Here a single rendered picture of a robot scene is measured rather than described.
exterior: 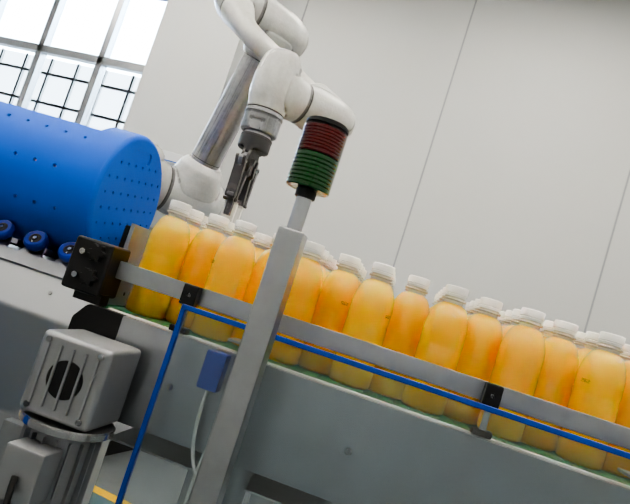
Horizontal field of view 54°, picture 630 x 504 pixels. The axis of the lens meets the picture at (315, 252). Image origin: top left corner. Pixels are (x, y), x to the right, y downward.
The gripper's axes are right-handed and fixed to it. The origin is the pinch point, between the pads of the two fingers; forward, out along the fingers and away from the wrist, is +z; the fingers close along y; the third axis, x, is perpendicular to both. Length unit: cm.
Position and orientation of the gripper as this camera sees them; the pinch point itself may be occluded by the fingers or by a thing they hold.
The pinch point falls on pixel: (229, 218)
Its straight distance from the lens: 143.5
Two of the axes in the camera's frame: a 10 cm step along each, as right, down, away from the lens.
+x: 9.4, 2.9, -1.7
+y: -1.4, -1.3, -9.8
